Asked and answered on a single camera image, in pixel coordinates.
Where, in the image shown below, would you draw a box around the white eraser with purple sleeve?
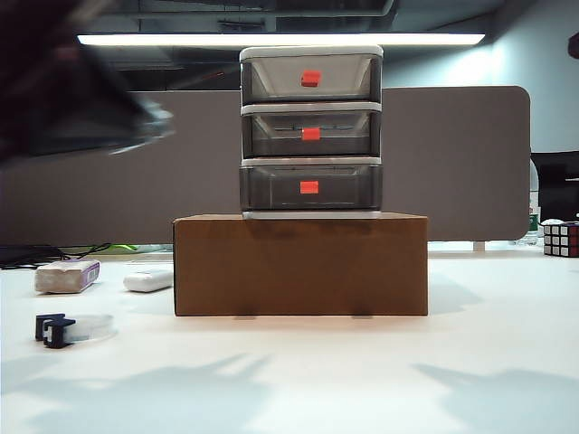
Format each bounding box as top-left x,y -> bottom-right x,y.
34,259 -> 101,296

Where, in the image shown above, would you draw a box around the smoky drawer holding flat items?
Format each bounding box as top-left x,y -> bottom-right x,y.
242,110 -> 381,157

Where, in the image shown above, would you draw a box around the grey desk partition panel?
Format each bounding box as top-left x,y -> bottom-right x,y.
0,85 -> 531,248

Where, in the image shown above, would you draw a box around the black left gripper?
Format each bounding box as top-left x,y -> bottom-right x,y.
103,99 -> 177,157

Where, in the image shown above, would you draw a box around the brown cardboard box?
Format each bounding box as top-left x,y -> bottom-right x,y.
172,212 -> 430,317

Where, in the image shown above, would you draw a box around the empty smoky drawer red handle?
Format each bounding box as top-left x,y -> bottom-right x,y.
242,54 -> 381,101

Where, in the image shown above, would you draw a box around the long ceiling light strip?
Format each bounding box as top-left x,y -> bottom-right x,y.
76,33 -> 487,47

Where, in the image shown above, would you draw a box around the transparent tape black dispenser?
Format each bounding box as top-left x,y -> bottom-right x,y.
34,312 -> 115,350

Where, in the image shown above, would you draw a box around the black cables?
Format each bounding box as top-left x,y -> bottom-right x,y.
0,242 -> 112,270

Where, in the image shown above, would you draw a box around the white oblong plastic case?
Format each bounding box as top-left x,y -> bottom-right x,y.
123,267 -> 174,294

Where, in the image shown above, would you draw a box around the large smoky drawer red handle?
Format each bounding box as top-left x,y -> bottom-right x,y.
239,165 -> 384,212

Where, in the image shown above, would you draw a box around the three-drawer plastic storage unit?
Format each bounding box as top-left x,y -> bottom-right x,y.
238,44 -> 384,222

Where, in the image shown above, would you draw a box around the black Rubik's cube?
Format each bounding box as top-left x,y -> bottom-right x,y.
542,220 -> 579,259

